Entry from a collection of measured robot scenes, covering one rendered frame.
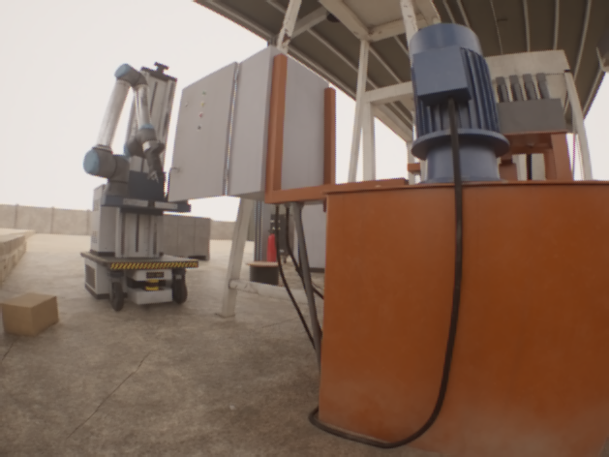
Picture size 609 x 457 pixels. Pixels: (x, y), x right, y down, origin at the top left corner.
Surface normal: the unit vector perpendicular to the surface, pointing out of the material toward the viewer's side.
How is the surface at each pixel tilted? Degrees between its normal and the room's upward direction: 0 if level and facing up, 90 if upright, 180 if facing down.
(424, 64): 90
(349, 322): 90
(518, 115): 90
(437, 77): 90
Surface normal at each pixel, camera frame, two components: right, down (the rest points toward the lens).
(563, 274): -0.57, -0.04
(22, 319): 0.35, -0.03
